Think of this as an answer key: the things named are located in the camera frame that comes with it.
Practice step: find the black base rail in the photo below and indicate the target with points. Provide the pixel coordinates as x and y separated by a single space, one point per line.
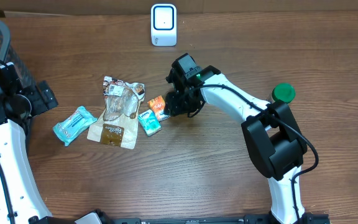
247 219

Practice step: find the orange Kleenex tissue pack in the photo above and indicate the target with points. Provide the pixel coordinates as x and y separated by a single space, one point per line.
157 105

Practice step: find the teal Kleenex tissue pack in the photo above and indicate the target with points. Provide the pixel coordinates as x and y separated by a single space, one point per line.
149 122

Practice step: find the mint wet wipes pack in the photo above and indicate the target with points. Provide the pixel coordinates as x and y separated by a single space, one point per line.
69 129

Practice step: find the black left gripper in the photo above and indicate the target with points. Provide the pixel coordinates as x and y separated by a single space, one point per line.
40 105

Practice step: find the white barcode scanner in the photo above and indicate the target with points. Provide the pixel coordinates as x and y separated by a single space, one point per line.
163 25

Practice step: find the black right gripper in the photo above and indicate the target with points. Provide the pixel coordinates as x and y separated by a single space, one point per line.
179 109

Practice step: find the brown paper bread bag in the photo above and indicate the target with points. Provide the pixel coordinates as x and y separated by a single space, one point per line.
118 123

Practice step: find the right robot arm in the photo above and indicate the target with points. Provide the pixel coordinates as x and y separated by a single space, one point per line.
272 136

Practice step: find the green lid jar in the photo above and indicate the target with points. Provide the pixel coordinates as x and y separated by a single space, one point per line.
282 92

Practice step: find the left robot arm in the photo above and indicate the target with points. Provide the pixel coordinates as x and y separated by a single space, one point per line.
20 200

